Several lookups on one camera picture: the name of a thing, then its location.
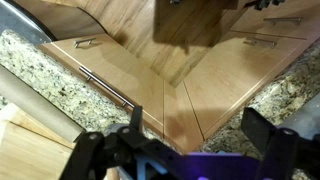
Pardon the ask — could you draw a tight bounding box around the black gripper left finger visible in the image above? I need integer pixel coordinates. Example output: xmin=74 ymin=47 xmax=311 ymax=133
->
xmin=59 ymin=105 xmax=188 ymax=180

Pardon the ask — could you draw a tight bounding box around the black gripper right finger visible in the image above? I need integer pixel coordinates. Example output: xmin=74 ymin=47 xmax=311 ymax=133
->
xmin=240 ymin=106 xmax=320 ymax=180

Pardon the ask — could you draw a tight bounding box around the large light wooden cutting board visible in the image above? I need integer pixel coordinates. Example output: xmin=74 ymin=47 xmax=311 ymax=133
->
xmin=0 ymin=120 xmax=74 ymax=180

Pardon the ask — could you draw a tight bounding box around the thin wooden cutting board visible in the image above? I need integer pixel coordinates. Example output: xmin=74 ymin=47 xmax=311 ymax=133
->
xmin=0 ymin=102 xmax=76 ymax=150

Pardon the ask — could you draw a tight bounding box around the wooden corner filler panel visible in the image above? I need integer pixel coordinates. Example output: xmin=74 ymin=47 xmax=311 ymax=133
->
xmin=162 ymin=79 xmax=206 ymax=155

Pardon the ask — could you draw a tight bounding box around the wooden drawer cabinet front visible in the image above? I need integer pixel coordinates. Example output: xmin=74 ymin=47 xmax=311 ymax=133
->
xmin=37 ymin=32 xmax=165 ymax=137

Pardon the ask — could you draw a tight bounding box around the beige wooden rolling pin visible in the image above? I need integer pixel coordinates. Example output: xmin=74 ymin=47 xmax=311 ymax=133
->
xmin=0 ymin=64 xmax=86 ymax=144

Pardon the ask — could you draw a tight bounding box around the wooden cabinet door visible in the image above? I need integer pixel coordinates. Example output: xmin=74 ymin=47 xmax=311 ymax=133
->
xmin=229 ymin=0 xmax=320 ymax=40
xmin=182 ymin=30 xmax=308 ymax=140

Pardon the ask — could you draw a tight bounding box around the grey object with black rim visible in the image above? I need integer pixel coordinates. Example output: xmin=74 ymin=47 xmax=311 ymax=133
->
xmin=0 ymin=0 xmax=58 ymax=46

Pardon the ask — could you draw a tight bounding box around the long steel drawer handle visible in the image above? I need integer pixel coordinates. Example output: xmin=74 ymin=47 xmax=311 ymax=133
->
xmin=78 ymin=65 xmax=136 ymax=110

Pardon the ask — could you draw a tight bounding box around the short steel cabinet handle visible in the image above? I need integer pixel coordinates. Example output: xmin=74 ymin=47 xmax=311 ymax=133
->
xmin=243 ymin=36 xmax=279 ymax=49
xmin=72 ymin=36 xmax=97 ymax=49
xmin=262 ymin=16 xmax=304 ymax=27

